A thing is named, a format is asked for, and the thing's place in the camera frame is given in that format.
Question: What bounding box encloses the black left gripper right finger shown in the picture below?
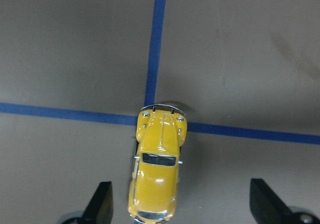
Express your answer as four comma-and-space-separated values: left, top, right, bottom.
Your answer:
249, 178, 298, 223

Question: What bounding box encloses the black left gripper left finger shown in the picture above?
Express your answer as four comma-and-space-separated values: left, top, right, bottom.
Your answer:
81, 181, 113, 223

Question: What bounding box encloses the yellow beetle toy car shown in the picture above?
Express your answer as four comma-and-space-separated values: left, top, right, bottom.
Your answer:
128, 104, 188, 223

